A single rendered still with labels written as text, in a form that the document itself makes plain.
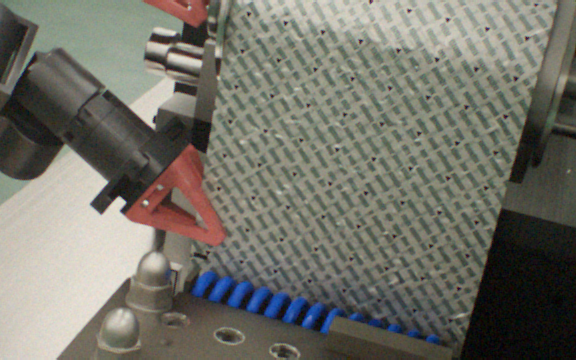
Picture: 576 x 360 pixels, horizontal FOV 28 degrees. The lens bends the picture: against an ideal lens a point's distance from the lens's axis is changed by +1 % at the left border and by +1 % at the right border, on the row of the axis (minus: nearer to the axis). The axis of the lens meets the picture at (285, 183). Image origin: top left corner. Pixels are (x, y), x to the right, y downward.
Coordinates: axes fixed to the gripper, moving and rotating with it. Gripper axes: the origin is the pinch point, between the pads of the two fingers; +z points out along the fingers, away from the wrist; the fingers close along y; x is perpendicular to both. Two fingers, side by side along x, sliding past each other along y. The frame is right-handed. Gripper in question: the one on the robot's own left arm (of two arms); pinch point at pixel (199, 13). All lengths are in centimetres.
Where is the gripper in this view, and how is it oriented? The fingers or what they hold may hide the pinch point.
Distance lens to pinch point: 98.7
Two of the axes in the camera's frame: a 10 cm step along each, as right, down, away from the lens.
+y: -2.2, 3.2, -9.2
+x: 7.3, -5.7, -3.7
